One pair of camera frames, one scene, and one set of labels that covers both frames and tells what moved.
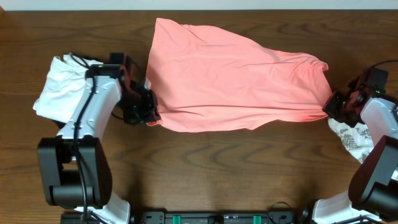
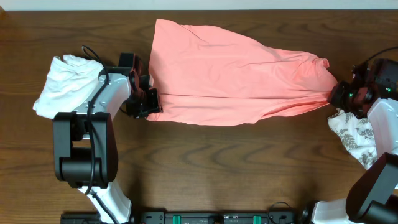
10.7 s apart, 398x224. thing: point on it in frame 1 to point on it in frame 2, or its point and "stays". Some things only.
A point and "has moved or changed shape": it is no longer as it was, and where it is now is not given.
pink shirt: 204,82 has moved or changed shape
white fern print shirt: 358,140 stays
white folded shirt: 63,84 stays
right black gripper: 330,108 to 335,98
